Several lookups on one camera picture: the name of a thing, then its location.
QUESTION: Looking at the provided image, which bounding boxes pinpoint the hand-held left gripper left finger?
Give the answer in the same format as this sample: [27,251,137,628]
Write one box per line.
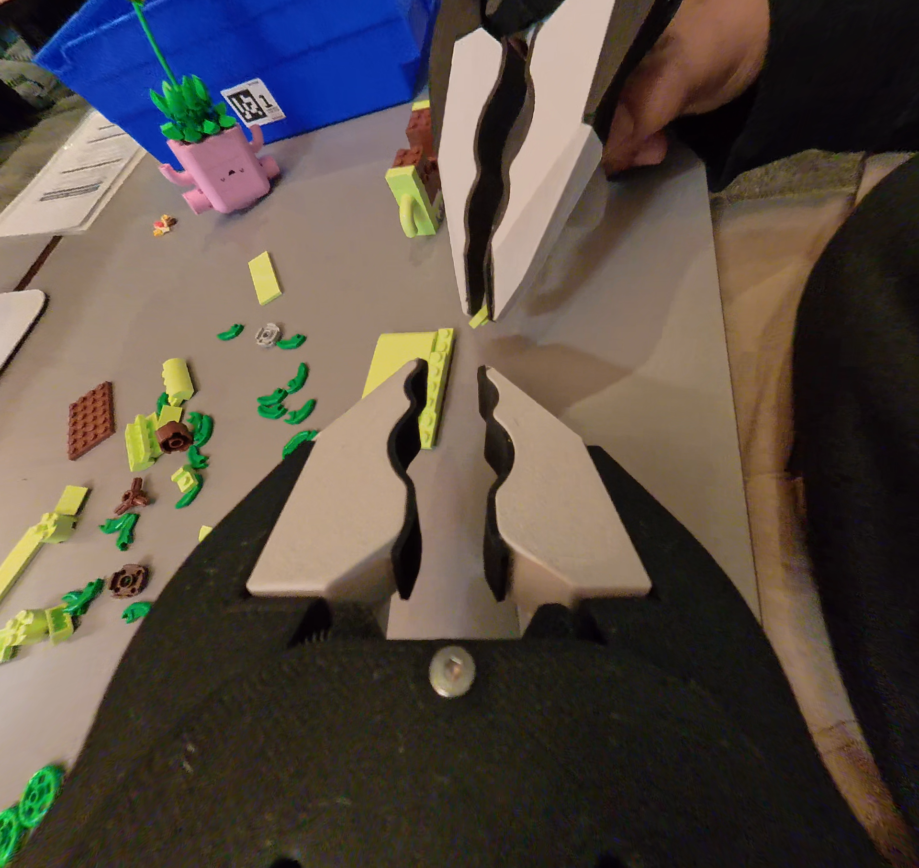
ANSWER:
[245,358,430,605]

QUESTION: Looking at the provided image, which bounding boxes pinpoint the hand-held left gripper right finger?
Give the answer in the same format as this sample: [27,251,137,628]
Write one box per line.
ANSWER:
[477,365,653,608]

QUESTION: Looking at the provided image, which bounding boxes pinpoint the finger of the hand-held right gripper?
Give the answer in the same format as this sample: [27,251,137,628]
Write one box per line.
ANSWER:
[438,26,514,317]
[487,0,626,322]

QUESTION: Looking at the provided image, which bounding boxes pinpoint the brown and lime brick assembly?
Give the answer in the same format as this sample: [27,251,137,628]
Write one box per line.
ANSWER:
[362,328,457,450]

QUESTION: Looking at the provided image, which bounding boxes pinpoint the person's right forearm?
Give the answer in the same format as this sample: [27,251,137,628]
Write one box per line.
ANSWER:
[671,0,919,190]

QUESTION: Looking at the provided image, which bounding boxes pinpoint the person's right hand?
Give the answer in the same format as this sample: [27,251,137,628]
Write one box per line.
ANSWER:
[600,0,773,180]

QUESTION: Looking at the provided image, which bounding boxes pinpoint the brown and lime trunk build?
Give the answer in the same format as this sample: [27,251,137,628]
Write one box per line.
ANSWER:
[385,100,446,238]

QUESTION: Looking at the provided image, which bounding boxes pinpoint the scatter of green leaf pieces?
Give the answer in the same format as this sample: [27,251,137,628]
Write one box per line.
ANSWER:
[61,322,320,625]

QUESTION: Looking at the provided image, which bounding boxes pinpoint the blue bin with printed tag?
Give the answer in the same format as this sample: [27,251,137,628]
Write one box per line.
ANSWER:
[32,0,442,172]

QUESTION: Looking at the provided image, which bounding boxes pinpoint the stack of lime bricks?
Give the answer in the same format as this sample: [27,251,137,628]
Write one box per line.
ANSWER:
[124,412,162,473]

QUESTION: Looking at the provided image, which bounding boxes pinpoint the large lime half-round brick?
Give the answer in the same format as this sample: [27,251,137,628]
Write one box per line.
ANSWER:
[161,358,196,404]

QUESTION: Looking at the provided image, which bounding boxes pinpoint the pink toy figure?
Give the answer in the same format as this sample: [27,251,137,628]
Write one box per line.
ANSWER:
[108,0,282,215]

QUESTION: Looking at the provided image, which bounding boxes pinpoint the large brown studded plate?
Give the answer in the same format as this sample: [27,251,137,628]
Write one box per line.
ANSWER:
[68,381,116,461]

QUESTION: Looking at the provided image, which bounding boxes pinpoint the person's tan trousers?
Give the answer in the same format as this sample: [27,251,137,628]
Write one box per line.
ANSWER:
[711,150,919,868]

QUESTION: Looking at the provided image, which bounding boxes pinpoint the lime smooth tile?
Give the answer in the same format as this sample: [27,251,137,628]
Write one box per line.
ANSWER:
[0,523,55,599]

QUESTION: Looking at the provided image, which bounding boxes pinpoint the lime round brick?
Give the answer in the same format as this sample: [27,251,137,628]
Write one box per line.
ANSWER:
[0,609,51,661]

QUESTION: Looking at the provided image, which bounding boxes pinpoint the white stand base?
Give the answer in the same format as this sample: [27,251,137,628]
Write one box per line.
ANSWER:
[0,288,47,373]

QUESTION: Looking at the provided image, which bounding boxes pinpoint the printed paper sheet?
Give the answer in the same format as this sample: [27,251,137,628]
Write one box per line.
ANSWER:
[0,110,148,238]

